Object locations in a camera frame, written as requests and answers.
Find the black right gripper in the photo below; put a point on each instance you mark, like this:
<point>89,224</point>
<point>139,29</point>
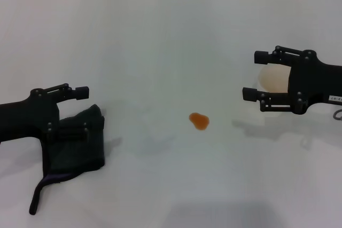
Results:
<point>315,83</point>

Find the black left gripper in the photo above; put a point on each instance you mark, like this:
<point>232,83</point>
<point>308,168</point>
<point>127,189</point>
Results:
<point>24,118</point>

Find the white paper cup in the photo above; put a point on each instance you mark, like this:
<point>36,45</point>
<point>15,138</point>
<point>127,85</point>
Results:
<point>275,78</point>

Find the dark blue rag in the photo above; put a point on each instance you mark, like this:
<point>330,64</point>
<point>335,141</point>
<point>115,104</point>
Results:
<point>80,164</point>

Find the orange liquid stain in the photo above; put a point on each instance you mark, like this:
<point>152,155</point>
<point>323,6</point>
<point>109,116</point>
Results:
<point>199,121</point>

